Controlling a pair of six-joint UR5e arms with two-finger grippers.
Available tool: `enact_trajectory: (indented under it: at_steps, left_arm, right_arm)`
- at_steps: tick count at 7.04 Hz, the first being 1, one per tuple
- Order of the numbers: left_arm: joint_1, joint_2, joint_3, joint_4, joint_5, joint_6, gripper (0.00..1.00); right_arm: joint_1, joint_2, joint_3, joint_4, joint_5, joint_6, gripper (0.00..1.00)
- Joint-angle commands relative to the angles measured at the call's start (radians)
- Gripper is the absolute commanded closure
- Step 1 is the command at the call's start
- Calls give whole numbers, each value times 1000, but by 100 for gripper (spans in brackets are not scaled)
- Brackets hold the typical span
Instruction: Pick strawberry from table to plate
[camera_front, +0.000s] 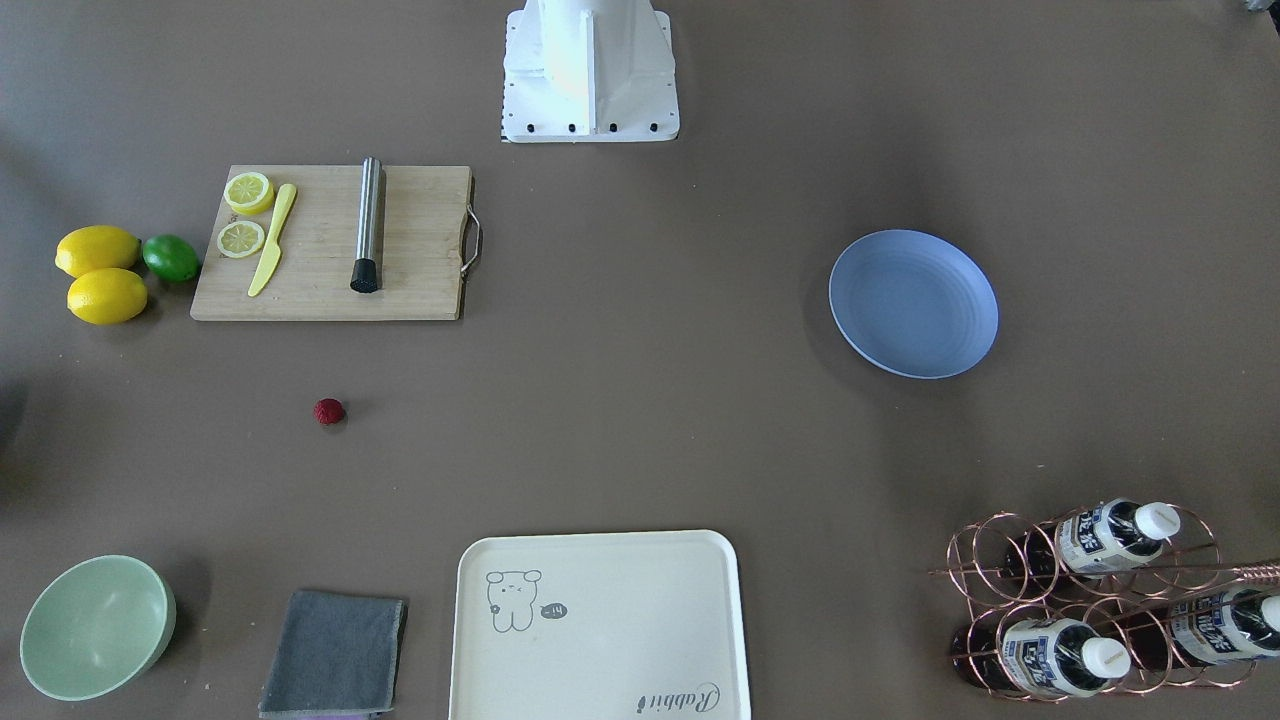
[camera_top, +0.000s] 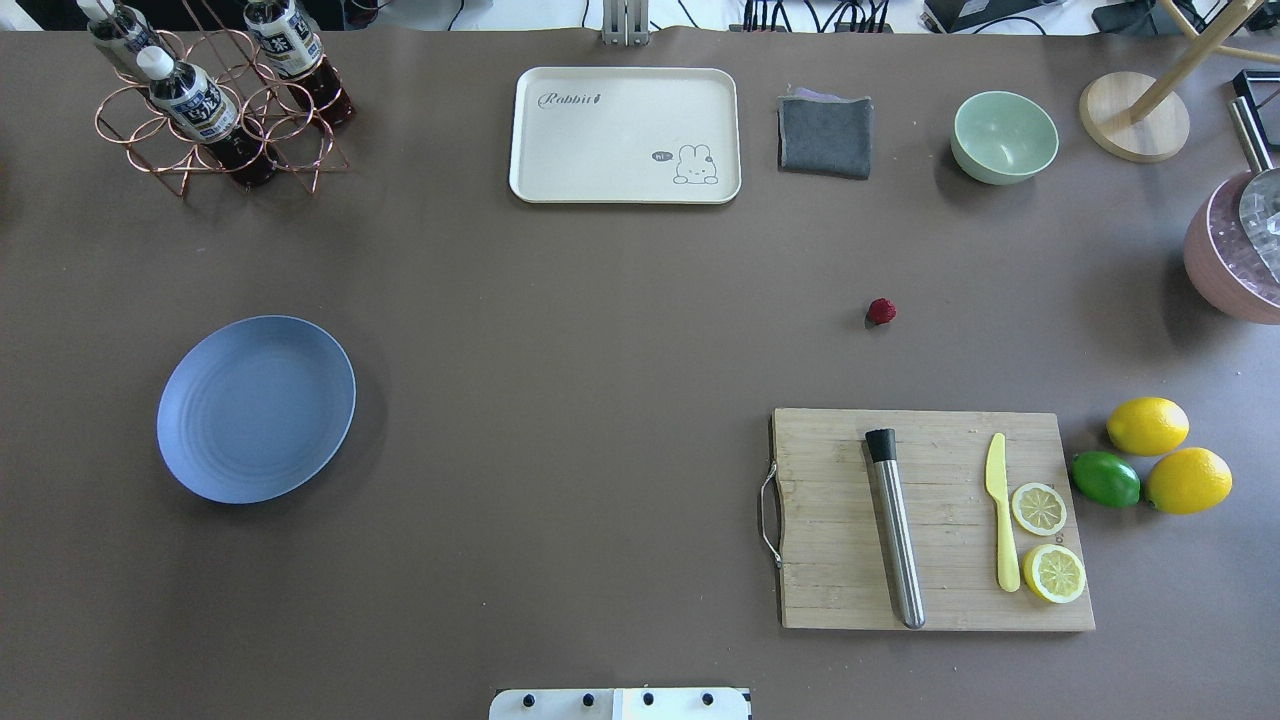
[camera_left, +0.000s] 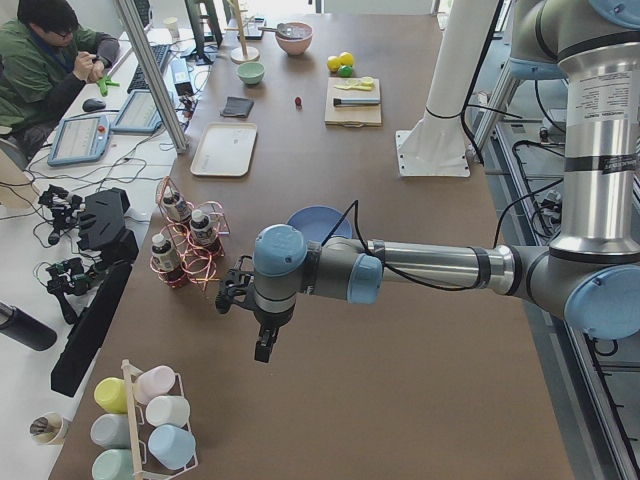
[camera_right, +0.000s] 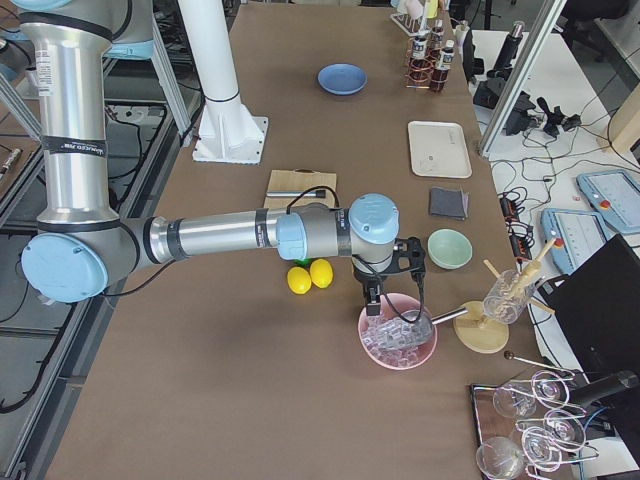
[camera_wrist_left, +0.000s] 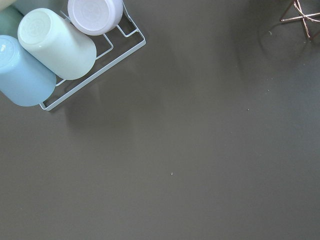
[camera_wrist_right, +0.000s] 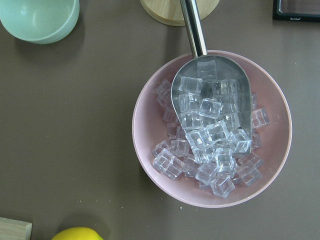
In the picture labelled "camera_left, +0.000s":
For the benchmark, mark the dark drink bottle middle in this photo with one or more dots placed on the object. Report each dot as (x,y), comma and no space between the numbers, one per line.
(203,233)

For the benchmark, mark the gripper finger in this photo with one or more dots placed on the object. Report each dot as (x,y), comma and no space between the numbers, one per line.
(260,352)
(270,338)

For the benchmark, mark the mint green bowl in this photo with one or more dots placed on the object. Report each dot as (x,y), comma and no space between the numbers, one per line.
(251,73)

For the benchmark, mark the black monitor bar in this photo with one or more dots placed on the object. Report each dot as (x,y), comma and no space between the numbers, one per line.
(89,332)

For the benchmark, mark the teach pendant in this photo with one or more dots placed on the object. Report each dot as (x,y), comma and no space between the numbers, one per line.
(79,140)
(138,115)

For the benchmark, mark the green lime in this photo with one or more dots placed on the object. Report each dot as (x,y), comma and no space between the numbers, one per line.
(345,71)

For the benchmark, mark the teach pendant near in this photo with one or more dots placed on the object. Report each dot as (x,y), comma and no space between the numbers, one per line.
(79,140)

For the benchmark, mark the copper wire bottle rack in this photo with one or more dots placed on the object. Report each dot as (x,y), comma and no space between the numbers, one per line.
(189,245)

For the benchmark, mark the paper cup with utensils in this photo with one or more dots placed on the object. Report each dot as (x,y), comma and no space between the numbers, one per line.
(49,429)

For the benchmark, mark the wooden cup tree stand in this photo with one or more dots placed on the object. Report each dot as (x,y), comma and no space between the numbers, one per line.
(244,53)

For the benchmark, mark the dark drink bottle front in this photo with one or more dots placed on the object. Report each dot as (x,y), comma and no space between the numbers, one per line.
(166,260)

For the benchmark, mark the dark drink bottle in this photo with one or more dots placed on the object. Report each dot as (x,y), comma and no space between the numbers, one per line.
(203,233)
(166,260)
(176,207)

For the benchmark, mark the aluminium frame post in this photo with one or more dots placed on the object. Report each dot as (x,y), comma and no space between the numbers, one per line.
(137,36)

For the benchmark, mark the black computer mouse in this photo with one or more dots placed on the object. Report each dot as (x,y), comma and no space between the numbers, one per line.
(92,105)

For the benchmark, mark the cream rectangular tray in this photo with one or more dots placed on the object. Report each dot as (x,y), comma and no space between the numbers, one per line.
(225,150)

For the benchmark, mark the teach pendant far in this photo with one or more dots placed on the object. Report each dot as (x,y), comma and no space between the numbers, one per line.
(138,115)

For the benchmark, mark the pink cup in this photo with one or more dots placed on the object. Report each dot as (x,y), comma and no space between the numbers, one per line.
(153,383)

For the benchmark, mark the pink bowl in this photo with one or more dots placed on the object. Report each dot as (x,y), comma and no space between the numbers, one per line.
(296,46)

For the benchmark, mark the yellow lemon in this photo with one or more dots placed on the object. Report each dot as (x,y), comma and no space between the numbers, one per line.
(333,63)
(347,59)

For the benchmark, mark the person in green jacket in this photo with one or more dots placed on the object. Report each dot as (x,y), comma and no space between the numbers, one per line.
(47,58)

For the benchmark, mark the knife with black handle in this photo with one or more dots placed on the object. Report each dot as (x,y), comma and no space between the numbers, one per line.
(355,102)

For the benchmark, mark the blue round plate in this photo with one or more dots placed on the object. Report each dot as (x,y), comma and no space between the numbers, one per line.
(315,222)

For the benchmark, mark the white paper cup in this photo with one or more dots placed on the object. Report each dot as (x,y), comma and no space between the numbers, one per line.
(171,24)

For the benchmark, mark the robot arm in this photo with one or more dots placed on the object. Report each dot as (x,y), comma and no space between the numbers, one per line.
(588,273)

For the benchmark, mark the grey folded cloth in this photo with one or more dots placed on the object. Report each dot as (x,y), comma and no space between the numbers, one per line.
(237,107)

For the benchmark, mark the yellow cup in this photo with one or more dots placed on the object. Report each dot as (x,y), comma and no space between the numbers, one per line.
(110,395)

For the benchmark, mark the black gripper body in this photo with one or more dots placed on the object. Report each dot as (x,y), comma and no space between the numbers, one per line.
(268,318)

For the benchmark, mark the wooden cutting board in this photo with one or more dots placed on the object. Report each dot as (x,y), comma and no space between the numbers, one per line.
(357,87)

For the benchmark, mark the white cup rack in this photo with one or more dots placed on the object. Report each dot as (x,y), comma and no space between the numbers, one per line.
(145,466)

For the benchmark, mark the black flask bottle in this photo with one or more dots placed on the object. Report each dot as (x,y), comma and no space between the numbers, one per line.
(23,328)

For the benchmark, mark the dark drink bottle back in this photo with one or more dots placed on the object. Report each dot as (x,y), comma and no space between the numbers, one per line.
(176,207)

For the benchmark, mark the mint cup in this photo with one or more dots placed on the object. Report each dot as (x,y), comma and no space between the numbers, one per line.
(113,464)

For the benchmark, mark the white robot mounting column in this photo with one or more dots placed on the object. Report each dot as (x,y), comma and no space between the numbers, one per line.
(436,145)

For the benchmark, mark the blue cup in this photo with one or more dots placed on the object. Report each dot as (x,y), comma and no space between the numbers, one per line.
(172,446)

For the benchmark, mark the grey cup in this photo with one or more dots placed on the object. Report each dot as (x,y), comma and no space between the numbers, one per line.
(111,431)

